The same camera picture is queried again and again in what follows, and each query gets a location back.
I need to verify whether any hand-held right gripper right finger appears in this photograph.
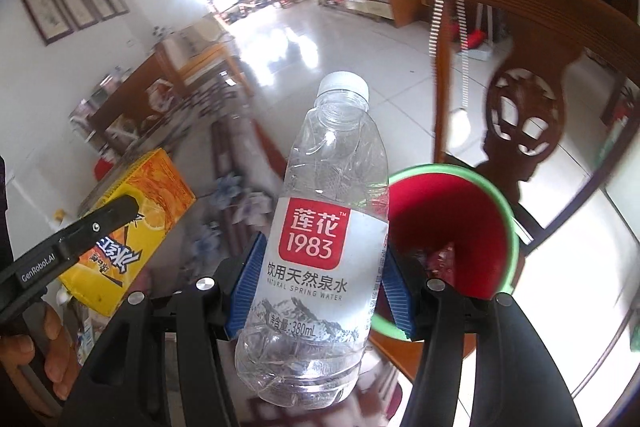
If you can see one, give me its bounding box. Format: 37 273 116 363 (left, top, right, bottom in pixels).
382 239 583 427

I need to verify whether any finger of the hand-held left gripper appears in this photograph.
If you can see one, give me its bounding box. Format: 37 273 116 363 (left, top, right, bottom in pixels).
0 196 140 323

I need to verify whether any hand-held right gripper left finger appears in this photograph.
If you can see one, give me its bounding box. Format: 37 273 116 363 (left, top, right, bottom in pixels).
60 232 268 427

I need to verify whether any clear plastic water bottle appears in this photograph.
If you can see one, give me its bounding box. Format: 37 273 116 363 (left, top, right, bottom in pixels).
235 72 391 405

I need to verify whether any yellow drink carton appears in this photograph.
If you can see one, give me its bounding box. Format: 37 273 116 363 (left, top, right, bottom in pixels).
57 148 197 318

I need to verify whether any red bin with green rim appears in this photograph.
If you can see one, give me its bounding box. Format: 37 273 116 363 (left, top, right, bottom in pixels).
370 163 521 340

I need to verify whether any person's left hand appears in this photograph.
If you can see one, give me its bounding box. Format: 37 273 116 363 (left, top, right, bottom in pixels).
0 302 73 400

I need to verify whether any wooden sideboard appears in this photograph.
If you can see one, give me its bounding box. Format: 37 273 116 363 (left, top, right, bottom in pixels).
90 39 251 148

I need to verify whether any red dustpan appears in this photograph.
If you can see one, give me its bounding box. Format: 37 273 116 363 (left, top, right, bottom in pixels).
452 27 493 58

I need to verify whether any white ribbed strip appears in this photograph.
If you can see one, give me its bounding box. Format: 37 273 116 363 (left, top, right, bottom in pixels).
429 0 454 56

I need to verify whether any carved wooden chair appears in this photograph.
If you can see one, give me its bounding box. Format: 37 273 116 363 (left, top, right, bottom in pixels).
432 0 640 408

